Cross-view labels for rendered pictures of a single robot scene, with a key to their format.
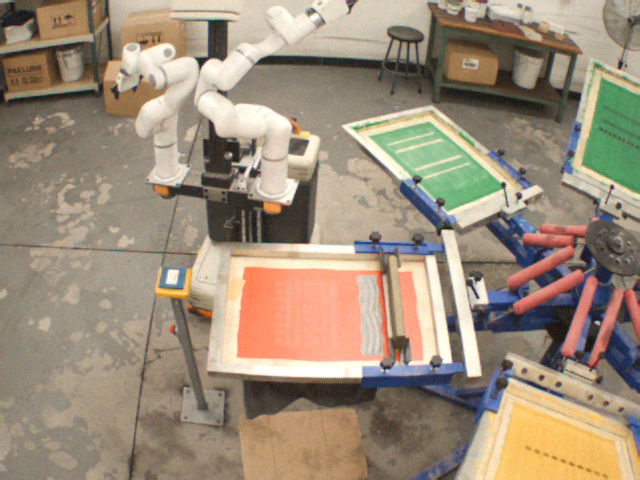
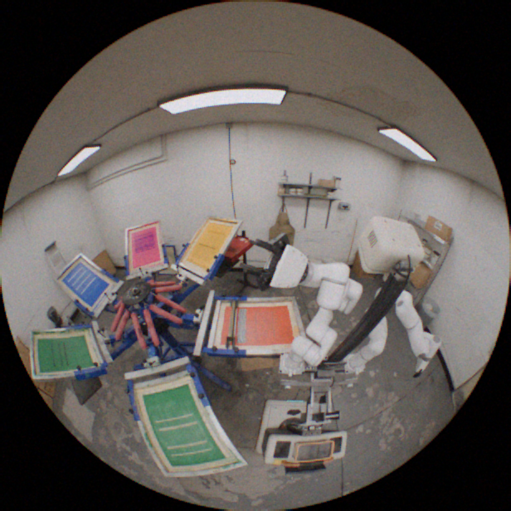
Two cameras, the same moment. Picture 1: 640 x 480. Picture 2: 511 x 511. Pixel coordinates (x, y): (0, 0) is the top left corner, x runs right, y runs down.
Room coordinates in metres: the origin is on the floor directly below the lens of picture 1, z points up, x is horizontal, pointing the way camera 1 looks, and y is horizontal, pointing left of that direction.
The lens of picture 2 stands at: (2.02, -0.04, 2.12)
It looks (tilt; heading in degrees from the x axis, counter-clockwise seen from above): 32 degrees down; 183
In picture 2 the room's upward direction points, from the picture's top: straight up
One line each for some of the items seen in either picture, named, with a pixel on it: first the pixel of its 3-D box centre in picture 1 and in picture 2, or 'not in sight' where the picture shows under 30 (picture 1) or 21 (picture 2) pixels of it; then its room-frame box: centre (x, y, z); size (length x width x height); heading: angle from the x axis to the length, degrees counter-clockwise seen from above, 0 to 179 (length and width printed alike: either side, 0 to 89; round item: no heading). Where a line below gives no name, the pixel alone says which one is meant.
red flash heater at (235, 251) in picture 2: not in sight; (231, 246); (0.09, -0.48, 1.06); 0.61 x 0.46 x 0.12; 154
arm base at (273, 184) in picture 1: (275, 168); (294, 362); (1.73, 0.18, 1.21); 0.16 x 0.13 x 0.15; 172
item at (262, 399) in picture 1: (311, 394); not in sight; (1.09, -0.01, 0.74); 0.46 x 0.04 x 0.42; 94
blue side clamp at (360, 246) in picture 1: (394, 252); (226, 352); (1.59, -0.27, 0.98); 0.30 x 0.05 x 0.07; 94
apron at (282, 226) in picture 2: not in sight; (282, 228); (-0.69, 0.36, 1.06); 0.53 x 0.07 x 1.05; 94
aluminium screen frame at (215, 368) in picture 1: (330, 310); (257, 323); (1.30, -0.05, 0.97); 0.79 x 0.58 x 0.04; 94
